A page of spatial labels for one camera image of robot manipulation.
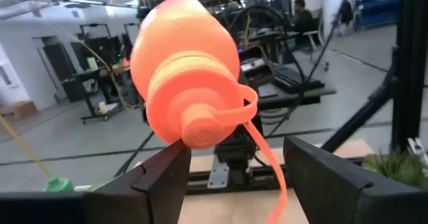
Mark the small potted succulent plant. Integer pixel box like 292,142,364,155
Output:
362,148,428,190

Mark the yellow floor cable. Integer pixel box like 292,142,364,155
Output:
0,115,51,179

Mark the orange squeeze bottle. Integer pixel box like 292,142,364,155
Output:
129,0,289,224

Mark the person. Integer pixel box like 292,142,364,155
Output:
292,0,317,44

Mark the brown cardboard box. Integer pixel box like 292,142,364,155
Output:
0,100,38,120

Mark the green squeeze bottle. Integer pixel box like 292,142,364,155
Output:
43,176,75,193

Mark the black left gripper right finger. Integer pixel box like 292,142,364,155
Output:
283,136,428,224

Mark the dark grey side desk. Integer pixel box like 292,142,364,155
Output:
257,63,338,110

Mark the workbench with clutter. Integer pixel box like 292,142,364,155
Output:
62,65,134,123

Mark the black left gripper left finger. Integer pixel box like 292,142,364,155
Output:
0,140,192,224

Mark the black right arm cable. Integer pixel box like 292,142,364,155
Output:
230,5,307,140

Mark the black aluminium table frame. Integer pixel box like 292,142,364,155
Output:
185,0,428,195

